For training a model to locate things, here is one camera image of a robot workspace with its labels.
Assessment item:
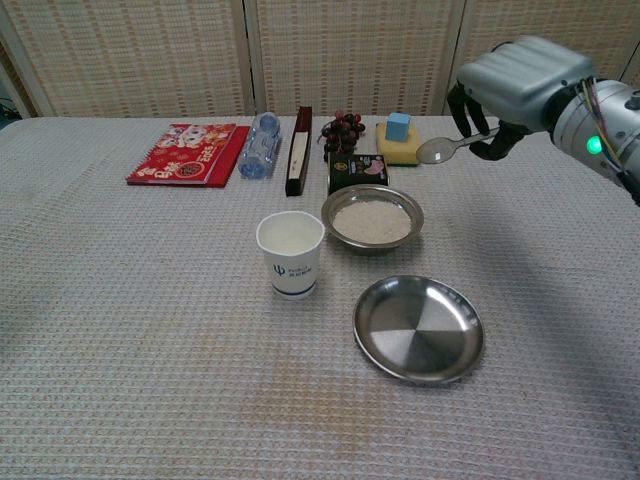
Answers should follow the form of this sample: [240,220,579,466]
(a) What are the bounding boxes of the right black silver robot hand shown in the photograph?
[446,34,599,162]

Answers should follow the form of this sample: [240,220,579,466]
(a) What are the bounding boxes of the small metal spoon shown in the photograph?
[416,127,501,166]

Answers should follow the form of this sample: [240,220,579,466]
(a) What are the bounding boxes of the steel bowl holding rice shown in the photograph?
[320,184,425,251]

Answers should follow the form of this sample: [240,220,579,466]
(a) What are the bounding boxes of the empty steel plate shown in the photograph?
[352,275,485,386]

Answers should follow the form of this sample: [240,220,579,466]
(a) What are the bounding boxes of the white paper cup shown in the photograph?
[255,210,326,301]

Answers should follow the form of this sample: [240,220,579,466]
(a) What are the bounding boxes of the light blue cube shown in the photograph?
[385,112,413,141]

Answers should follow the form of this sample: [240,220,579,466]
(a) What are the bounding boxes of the yellow sponge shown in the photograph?
[375,122,426,167]

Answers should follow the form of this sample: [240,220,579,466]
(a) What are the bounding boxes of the beige woven folding screen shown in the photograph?
[0,0,640,120]

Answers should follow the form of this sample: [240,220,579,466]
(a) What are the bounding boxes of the bunch of dark red grapes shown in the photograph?
[320,110,366,162]

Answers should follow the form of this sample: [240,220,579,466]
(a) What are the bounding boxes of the black food packet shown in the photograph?
[327,152,391,197]

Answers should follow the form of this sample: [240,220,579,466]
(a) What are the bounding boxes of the long dark red box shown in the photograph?
[284,105,314,197]

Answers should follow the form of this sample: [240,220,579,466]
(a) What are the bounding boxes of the clear plastic water bottle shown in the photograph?
[236,112,282,180]

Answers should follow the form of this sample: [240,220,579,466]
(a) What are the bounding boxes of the red spiral desk calendar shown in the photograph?
[125,123,251,190]

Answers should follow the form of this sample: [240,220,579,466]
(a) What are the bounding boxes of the white woven fringed tablecloth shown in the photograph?
[0,115,640,480]

